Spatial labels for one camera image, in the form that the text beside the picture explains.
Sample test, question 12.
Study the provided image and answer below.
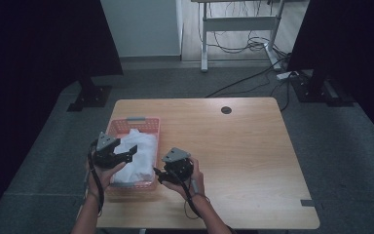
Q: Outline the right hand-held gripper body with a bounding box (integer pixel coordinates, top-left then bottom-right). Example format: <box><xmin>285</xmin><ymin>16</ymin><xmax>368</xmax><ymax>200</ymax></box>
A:
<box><xmin>161</xmin><ymin>147</ymin><xmax>195</xmax><ymax>182</ymax></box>

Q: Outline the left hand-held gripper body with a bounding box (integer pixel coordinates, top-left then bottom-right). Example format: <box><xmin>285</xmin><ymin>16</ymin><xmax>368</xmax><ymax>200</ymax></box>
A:
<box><xmin>91</xmin><ymin>131</ymin><xmax>125</xmax><ymax>170</ymax></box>

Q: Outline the white shirt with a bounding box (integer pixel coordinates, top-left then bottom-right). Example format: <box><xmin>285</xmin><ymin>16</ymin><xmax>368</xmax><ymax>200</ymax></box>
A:
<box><xmin>112</xmin><ymin>128</ymin><xmax>159</xmax><ymax>184</ymax></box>

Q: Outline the pink plastic basket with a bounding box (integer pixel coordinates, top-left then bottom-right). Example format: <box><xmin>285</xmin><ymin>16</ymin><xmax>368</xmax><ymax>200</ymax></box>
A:
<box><xmin>105</xmin><ymin>116</ymin><xmax>161</xmax><ymax>196</ymax></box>

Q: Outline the person's right hand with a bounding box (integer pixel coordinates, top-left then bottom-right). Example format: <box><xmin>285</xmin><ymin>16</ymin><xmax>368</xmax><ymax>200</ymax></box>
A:
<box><xmin>162</xmin><ymin>158</ymin><xmax>206</xmax><ymax>200</ymax></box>

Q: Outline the person's left hand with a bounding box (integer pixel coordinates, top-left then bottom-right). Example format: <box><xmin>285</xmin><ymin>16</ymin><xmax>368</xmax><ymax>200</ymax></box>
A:
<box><xmin>86</xmin><ymin>155</ymin><xmax>127</xmax><ymax>196</ymax></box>

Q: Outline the black stand base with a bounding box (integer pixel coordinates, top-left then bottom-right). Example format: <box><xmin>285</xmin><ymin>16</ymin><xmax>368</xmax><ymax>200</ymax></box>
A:
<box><xmin>290</xmin><ymin>69</ymin><xmax>356</xmax><ymax>107</ymax></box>
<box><xmin>66</xmin><ymin>76</ymin><xmax>113</xmax><ymax>113</ymax></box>

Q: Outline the white cabinet panel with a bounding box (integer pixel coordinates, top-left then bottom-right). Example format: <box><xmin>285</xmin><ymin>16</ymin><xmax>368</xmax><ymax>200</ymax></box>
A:
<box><xmin>100</xmin><ymin>0</ymin><xmax>184</xmax><ymax>61</ymax></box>

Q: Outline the dark curtain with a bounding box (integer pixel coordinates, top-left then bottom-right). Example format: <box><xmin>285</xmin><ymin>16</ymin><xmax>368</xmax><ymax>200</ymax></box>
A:
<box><xmin>0</xmin><ymin>0</ymin><xmax>125</xmax><ymax>225</ymax></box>
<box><xmin>286</xmin><ymin>0</ymin><xmax>374</xmax><ymax>147</ymax></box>

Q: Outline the white power strip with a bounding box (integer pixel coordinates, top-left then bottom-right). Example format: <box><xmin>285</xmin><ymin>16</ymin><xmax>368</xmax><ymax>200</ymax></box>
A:
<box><xmin>276</xmin><ymin>70</ymin><xmax>300</xmax><ymax>81</ymax></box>

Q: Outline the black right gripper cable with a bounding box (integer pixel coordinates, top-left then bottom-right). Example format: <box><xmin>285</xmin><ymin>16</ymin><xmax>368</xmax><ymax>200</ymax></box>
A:
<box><xmin>171</xmin><ymin>169</ymin><xmax>210</xmax><ymax>220</ymax></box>

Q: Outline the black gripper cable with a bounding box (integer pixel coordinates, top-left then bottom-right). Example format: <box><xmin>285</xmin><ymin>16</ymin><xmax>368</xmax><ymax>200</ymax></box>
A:
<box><xmin>87</xmin><ymin>145</ymin><xmax>105</xmax><ymax>217</ymax></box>
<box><xmin>171</xmin><ymin>169</ymin><xmax>210</xmax><ymax>220</ymax></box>

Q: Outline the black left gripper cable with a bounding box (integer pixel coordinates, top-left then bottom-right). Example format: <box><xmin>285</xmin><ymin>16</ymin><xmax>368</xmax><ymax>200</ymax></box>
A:
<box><xmin>87</xmin><ymin>145</ymin><xmax>105</xmax><ymax>217</ymax></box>

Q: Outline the long black floor cable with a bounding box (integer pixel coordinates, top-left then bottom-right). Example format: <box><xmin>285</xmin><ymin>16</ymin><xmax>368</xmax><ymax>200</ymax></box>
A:
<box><xmin>204</xmin><ymin>57</ymin><xmax>290</xmax><ymax>112</ymax></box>

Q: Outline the tangle of black cables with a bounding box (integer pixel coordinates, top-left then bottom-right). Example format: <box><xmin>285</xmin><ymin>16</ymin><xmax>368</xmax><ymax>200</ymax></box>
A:
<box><xmin>204</xmin><ymin>0</ymin><xmax>290</xmax><ymax>55</ymax></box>

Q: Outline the white metal desk frame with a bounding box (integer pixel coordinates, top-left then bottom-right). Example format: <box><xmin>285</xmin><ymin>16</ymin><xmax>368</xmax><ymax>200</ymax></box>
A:
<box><xmin>191</xmin><ymin>0</ymin><xmax>286</xmax><ymax>73</ymax></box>

